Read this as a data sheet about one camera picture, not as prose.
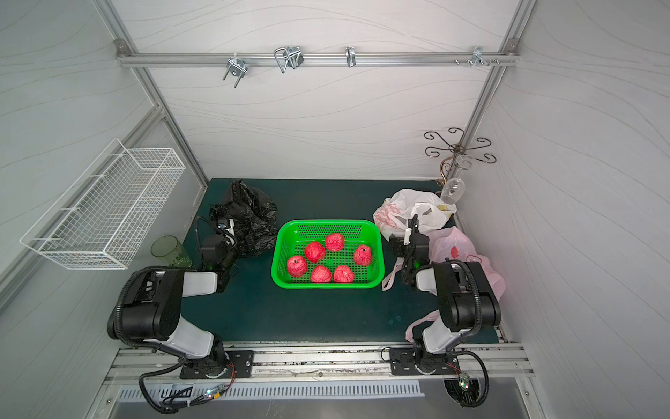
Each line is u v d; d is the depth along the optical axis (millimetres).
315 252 904
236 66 765
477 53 764
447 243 883
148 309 453
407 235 853
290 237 955
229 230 833
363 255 888
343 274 853
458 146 881
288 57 766
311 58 776
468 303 459
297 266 863
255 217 975
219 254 735
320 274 841
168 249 877
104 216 687
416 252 732
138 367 746
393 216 984
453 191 915
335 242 930
